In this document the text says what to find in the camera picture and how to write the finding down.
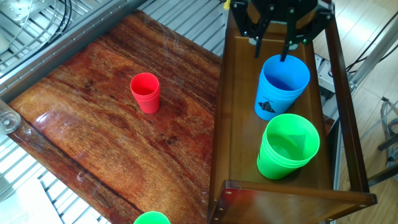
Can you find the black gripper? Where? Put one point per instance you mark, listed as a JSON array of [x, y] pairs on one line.
[[284, 6]]

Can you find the red plastic cup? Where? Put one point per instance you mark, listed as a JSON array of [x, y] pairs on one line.
[[147, 101]]

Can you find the dark wooden shelf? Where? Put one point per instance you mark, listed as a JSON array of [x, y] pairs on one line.
[[242, 124]]

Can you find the blue plastic cup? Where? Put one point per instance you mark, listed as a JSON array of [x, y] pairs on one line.
[[273, 96]]

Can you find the aluminium table leg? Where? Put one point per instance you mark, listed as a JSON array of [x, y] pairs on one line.
[[373, 56]]

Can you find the green plastic cup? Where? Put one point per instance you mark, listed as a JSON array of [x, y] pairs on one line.
[[273, 165]]

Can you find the wood grain table mat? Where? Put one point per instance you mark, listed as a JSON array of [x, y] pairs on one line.
[[109, 140]]

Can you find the green cup at bottom edge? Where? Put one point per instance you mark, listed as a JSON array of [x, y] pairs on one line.
[[151, 218]]

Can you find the aluminium plate with cylinder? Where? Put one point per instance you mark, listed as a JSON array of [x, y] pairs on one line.
[[18, 9]]

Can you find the white paper sheet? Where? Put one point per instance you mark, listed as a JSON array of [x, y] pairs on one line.
[[25, 205]]

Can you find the grey switch box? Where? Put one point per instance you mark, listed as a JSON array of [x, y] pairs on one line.
[[325, 77]]

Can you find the aluminium frame rail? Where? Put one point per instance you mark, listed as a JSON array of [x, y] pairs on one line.
[[62, 49]]

